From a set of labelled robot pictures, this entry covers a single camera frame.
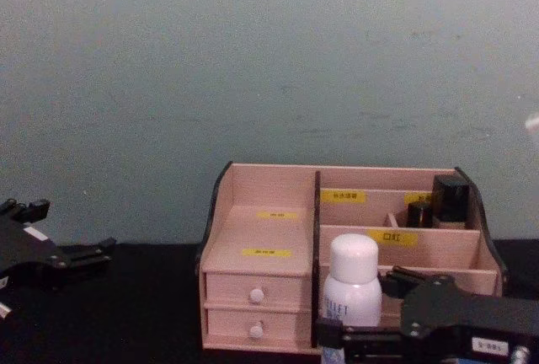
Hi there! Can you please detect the white plastic lotion bottle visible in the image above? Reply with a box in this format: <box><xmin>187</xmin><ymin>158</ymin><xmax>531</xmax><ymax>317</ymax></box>
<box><xmin>322</xmin><ymin>233</ymin><xmax>384</xmax><ymax>364</ymax></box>

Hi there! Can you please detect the short black cosmetic bottle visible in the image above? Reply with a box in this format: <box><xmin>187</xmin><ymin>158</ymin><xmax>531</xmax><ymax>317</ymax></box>
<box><xmin>406</xmin><ymin>201</ymin><xmax>435</xmax><ymax>229</ymax></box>

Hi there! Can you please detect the black table cloth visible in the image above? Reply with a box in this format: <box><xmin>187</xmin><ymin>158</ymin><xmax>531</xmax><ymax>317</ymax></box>
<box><xmin>0</xmin><ymin>236</ymin><xmax>539</xmax><ymax>364</ymax></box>

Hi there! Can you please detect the pale wooden desk organizer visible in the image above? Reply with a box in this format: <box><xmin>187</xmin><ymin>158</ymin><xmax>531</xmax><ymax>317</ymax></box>
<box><xmin>195</xmin><ymin>160</ymin><xmax>509</xmax><ymax>356</ymax></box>

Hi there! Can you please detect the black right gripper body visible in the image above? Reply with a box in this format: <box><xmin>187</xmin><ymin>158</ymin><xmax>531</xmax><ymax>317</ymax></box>
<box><xmin>398</xmin><ymin>276</ymin><xmax>539</xmax><ymax>364</ymax></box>

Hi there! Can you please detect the tall black cosmetic bottle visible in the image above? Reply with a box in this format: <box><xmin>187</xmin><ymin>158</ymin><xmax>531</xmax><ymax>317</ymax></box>
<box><xmin>431</xmin><ymin>174</ymin><xmax>471</xmax><ymax>224</ymax></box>

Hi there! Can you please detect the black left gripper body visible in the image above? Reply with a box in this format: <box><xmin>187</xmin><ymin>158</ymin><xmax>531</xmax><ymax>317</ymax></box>
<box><xmin>0</xmin><ymin>214</ymin><xmax>72</xmax><ymax>292</ymax></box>

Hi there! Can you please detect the wooden drawer with white knob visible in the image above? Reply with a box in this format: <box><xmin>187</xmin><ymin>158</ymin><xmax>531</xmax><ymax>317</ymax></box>
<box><xmin>205</xmin><ymin>307</ymin><xmax>313</xmax><ymax>347</ymax></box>
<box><xmin>204</xmin><ymin>272</ymin><xmax>313</xmax><ymax>309</ymax></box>

